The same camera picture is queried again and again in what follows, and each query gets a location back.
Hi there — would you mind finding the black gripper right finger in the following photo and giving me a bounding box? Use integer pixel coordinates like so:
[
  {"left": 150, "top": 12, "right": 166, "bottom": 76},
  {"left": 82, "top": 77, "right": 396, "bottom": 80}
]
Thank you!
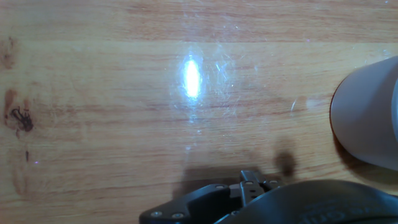
[{"left": 253, "top": 170, "right": 285, "bottom": 191}]

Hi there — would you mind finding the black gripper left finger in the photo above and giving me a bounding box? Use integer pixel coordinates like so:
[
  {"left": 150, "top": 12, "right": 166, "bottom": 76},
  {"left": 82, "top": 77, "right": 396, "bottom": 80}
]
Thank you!
[{"left": 139, "top": 170, "right": 264, "bottom": 224}]

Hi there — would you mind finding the white round trash can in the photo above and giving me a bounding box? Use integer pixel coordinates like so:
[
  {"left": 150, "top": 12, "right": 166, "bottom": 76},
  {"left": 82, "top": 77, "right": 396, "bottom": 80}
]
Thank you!
[{"left": 330, "top": 55, "right": 398, "bottom": 172}]

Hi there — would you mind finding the glossy wooden board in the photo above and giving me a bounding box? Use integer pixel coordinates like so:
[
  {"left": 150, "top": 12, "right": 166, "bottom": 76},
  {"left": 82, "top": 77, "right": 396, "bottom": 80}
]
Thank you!
[{"left": 0, "top": 0, "right": 398, "bottom": 224}]

